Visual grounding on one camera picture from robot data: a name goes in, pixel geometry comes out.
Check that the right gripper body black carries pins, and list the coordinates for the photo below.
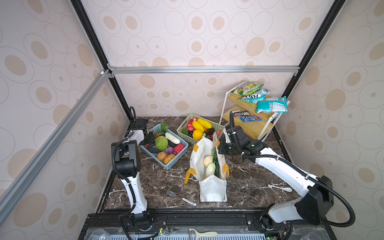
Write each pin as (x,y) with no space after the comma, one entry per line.
(227,148)

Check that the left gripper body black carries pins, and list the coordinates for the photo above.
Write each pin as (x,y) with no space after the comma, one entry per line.
(148,139)

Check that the green cucumber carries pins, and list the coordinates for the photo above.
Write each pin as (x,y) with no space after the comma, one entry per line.
(217,167)

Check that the white grocery bag yellow handles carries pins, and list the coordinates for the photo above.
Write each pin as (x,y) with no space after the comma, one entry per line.
(212,189)

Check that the white radish with leaves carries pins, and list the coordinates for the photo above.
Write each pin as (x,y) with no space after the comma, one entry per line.
(210,170)

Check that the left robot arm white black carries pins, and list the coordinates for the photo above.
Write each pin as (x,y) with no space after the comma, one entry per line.
(126,164)

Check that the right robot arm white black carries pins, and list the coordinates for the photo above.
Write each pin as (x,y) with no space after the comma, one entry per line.
(316,195)

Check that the teal snack bag front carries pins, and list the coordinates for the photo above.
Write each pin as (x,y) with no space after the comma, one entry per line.
(273,105)

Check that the green yellow snack bag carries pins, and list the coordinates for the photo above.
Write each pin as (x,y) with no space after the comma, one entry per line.
(248,88)

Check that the green cabbage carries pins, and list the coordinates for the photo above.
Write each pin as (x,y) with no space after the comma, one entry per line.
(161,143)

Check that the dark chocolate bar packet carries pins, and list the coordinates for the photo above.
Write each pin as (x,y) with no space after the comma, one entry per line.
(240,113)

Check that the dark eggplant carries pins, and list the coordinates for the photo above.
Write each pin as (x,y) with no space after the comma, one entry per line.
(209,132)

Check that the yellow mango back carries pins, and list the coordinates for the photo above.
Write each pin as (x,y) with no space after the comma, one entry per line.
(205,123)

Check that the yellow mango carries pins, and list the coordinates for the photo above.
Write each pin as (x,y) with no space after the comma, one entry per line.
(198,126)
(205,123)

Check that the brown potato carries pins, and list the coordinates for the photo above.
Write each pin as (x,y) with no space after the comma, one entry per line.
(161,156)

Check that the purple red cabbage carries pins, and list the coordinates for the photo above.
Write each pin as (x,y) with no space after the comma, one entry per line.
(170,150)

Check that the wrinkled yellow orange fruit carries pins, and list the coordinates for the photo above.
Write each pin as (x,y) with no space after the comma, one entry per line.
(198,134)

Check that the yellow mango front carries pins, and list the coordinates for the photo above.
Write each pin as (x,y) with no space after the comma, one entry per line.
(198,126)

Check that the green plastic fruit basket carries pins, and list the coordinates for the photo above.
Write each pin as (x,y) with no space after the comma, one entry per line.
(188,136)

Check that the red chili pepper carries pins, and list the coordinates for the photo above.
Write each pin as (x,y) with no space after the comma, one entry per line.
(178,148)

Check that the pink dragon fruit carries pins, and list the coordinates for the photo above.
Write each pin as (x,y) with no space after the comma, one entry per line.
(190,126)

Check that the metal fork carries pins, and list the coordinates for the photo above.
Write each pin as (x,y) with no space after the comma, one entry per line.
(170,193)

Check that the cream plastic spatula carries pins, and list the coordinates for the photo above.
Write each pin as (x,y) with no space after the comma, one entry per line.
(195,235)

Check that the silver aluminium side bar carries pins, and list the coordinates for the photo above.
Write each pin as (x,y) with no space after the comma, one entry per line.
(21,184)

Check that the wooden shelf white frame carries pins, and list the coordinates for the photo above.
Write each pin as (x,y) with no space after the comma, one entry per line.
(255,125)

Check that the silver aluminium frame bar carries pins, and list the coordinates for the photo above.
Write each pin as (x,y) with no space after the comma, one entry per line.
(204,70)

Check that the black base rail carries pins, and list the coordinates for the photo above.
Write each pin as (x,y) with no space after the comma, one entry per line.
(250,219)

